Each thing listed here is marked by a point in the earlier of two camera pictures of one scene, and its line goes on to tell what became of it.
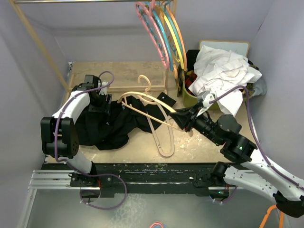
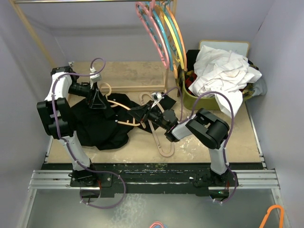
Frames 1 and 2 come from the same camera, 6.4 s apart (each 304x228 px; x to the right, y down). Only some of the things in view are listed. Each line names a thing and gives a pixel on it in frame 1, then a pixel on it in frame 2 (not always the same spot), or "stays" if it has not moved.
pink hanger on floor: (155, 222) stays
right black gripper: (187, 117) → (142, 112)
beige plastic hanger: (144, 101) → (116, 103)
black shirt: (128, 116) stays
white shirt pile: (216, 71) stays
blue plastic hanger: (154, 5) stays
